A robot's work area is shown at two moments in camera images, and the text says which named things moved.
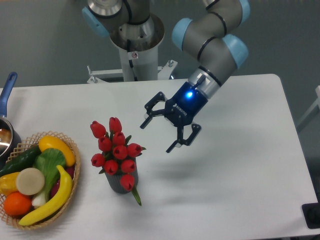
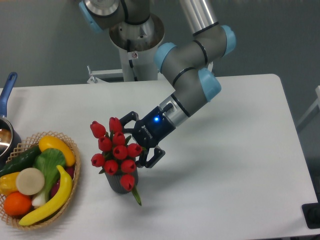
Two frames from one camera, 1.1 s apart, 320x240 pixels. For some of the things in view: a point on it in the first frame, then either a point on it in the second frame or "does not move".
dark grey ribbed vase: x=114 y=181 does not move
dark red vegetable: x=71 y=171 does not move
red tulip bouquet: x=117 y=156 does not move
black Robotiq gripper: x=182 y=109 → x=149 y=132
